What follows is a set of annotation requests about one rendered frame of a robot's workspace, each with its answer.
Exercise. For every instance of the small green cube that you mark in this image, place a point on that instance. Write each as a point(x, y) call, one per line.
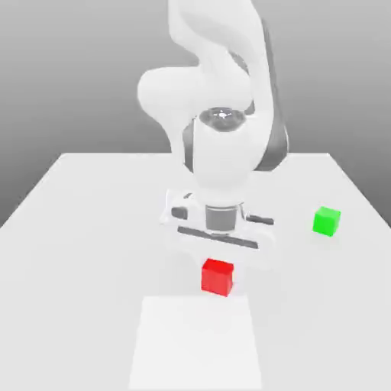
point(326, 221)

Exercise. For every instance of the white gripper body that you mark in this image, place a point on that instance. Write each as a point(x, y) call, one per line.
point(213, 236)

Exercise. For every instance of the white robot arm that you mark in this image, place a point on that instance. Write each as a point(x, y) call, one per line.
point(226, 152)

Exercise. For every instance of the small red cube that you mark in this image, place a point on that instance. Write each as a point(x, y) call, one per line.
point(216, 279)

